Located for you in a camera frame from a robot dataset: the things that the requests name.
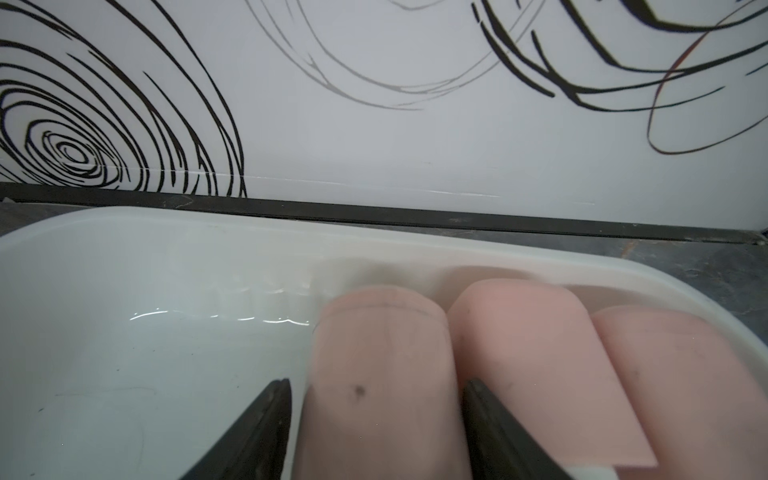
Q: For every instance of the pink sharpener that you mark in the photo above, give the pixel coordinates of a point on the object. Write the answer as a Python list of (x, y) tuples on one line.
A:
[(702, 411), (382, 399), (535, 347)]

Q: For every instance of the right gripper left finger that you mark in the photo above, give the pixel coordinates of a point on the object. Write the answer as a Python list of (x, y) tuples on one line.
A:
[(255, 445)]

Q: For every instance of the white plastic tray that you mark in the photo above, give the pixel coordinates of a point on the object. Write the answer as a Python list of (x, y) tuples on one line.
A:
[(132, 338)]

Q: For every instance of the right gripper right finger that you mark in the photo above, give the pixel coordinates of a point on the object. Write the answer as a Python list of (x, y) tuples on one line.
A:
[(499, 446)]

